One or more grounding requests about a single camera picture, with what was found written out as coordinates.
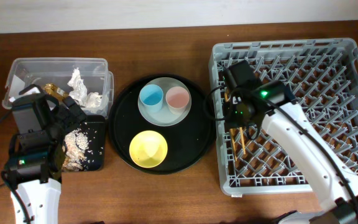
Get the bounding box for food scraps pile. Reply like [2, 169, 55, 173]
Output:
[62, 123, 100, 172]

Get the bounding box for white tissue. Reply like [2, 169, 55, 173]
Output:
[85, 92, 103, 108]

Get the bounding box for pink cup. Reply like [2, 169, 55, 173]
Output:
[165, 86, 190, 114]

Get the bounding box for grey dishwasher rack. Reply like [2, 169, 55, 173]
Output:
[209, 38, 358, 197]

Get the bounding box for clear plastic waste bin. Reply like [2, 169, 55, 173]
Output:
[2, 57, 114, 118]

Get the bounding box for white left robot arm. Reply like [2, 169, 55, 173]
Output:
[1, 84, 87, 223]

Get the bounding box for round black tray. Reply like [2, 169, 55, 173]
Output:
[108, 73, 216, 175]

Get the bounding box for gold snack wrapper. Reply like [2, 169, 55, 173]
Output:
[43, 83, 69, 101]

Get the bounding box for blue cup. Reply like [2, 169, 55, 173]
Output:
[139, 84, 163, 113]

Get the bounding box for rectangular black tray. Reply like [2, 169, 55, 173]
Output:
[59, 114, 108, 172]

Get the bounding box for grey plate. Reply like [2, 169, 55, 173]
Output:
[138, 77, 191, 126]

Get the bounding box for wooden chopstick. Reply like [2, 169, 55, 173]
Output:
[239, 127, 246, 155]
[224, 91, 237, 161]

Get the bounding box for yellow bowl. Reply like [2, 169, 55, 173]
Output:
[129, 131, 168, 169]

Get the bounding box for crumpled white paper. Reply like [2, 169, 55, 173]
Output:
[67, 68, 88, 106]

